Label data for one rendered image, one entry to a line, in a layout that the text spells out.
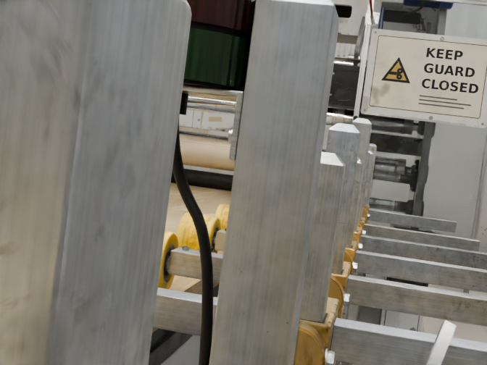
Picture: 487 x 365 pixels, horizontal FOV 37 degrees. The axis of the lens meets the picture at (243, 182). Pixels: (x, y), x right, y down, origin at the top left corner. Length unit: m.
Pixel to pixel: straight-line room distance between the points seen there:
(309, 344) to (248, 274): 0.24
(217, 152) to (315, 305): 2.40
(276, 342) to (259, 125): 0.10
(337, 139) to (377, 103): 2.04
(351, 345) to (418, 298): 0.26
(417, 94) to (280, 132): 2.55
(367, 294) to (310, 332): 0.32
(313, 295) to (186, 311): 0.12
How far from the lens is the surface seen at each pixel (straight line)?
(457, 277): 1.13
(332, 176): 0.57
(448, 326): 0.38
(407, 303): 0.88
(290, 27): 0.32
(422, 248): 1.37
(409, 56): 2.88
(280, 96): 0.32
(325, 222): 0.57
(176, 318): 0.65
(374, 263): 1.12
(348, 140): 0.82
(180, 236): 1.13
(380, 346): 0.63
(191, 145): 2.98
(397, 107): 2.86
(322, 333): 0.58
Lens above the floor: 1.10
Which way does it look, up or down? 3 degrees down
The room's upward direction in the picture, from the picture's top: 7 degrees clockwise
